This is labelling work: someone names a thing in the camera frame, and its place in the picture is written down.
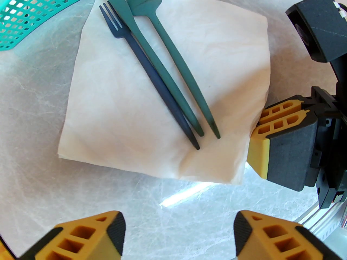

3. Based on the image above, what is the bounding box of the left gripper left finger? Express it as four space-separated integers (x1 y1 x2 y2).
16 210 127 260

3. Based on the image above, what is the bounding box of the aluminium mounting rail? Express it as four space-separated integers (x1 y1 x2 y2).
295 198 347 244

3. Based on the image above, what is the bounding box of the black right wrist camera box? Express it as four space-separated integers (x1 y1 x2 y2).
285 0 347 64

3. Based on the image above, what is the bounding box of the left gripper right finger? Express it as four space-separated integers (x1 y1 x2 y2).
234 210 336 260

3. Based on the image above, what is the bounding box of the white paper napkin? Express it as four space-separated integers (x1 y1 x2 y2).
58 0 271 186

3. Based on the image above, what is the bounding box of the green plastic knife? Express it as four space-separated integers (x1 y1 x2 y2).
102 0 204 137

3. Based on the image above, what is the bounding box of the dark blue plastic fork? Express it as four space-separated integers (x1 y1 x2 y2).
99 1 200 150

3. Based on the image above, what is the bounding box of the green plastic spoon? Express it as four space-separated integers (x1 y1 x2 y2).
126 0 221 139

